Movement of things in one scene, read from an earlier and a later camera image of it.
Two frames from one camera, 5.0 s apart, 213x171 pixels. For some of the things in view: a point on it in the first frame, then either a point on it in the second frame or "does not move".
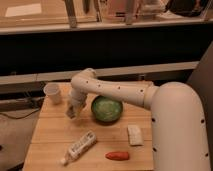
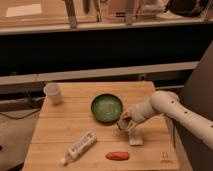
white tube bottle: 78,147 does not move
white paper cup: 53,92 does not move
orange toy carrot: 117,155 does not move
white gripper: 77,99 → 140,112
